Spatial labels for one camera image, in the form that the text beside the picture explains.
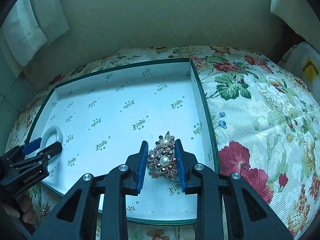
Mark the left white curtain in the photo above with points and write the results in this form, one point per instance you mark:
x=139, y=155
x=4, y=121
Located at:
x=31, y=25

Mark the white jade bangle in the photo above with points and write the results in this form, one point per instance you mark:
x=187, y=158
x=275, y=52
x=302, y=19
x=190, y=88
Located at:
x=52, y=134

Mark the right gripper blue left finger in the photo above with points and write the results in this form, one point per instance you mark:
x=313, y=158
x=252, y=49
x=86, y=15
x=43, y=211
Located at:
x=75, y=217

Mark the red knot rhinestone charm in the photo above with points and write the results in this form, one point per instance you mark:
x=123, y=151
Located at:
x=45, y=210

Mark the green white jewelry box tray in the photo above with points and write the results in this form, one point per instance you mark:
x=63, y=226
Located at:
x=105, y=116

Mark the pearl rhinestone brooch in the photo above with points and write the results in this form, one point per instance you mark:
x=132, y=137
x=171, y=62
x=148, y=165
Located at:
x=161, y=160

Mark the floral quilted bedspread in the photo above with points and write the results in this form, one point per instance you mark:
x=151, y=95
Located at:
x=265, y=119

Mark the white yellow bag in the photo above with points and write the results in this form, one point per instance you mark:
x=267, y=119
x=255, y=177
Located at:
x=302, y=61

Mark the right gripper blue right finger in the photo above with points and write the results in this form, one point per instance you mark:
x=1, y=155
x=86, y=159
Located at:
x=248, y=215

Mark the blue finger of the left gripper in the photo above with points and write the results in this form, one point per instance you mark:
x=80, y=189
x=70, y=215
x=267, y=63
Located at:
x=49, y=152
x=31, y=146

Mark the left hand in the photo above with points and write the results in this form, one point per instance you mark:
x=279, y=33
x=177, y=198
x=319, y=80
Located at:
x=28, y=213

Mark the right white curtain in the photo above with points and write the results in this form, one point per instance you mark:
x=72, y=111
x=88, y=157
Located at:
x=298, y=15

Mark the white curtain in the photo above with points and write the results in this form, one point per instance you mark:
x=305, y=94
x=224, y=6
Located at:
x=298, y=15
x=31, y=25

